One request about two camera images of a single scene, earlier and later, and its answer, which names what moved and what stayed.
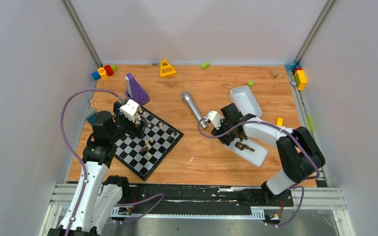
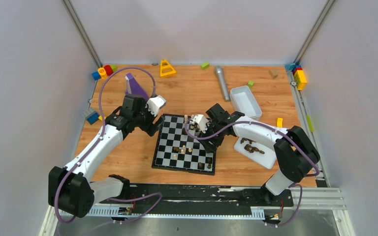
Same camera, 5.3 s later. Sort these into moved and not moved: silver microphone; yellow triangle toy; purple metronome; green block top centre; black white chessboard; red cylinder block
Moved: black white chessboard; silver microphone
Not moved: green block top centre; yellow triangle toy; purple metronome; red cylinder block
